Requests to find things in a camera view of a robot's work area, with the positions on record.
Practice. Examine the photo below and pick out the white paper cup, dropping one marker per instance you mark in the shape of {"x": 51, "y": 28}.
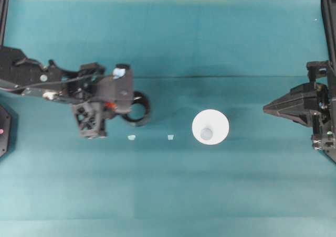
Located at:
{"x": 210, "y": 127}

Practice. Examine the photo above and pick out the small white paper scrap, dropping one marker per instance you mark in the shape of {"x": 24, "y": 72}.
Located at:
{"x": 131, "y": 137}
{"x": 170, "y": 137}

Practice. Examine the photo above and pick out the black table end rail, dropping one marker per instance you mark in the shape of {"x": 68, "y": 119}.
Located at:
{"x": 3, "y": 19}
{"x": 329, "y": 24}

